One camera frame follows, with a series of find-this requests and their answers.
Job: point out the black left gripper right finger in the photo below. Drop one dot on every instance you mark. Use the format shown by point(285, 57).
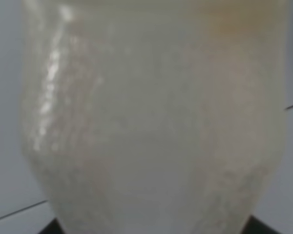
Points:
point(255, 226)

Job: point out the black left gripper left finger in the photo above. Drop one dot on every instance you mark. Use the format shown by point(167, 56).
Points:
point(52, 228)

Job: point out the clear plastic drink bottle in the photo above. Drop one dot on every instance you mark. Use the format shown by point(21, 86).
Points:
point(153, 116)

